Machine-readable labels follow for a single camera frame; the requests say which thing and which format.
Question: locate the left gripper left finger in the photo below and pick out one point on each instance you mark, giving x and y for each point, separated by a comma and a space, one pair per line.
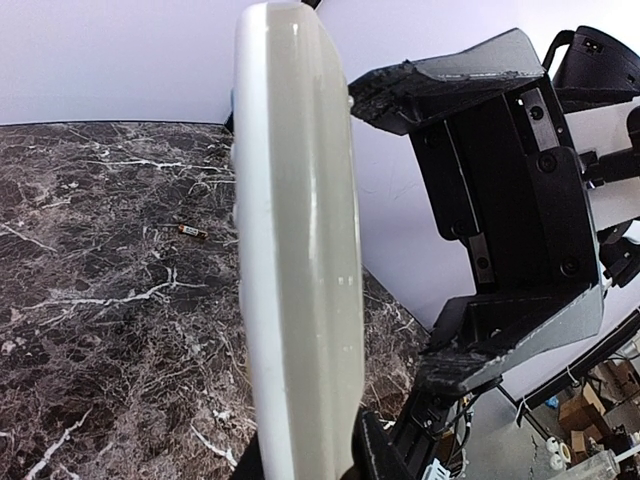
249, 466

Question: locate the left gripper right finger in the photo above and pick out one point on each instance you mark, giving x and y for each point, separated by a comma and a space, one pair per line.
373, 454

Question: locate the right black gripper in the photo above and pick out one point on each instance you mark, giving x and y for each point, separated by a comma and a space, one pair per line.
503, 179

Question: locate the white remote control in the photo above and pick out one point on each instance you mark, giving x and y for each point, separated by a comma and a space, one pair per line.
299, 247

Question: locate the brown battery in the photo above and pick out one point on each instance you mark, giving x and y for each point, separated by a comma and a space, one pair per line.
192, 231

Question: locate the white slotted cable duct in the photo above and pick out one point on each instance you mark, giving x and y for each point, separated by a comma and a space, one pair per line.
436, 471

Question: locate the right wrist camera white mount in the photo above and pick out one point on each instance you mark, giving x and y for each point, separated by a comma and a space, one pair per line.
600, 71

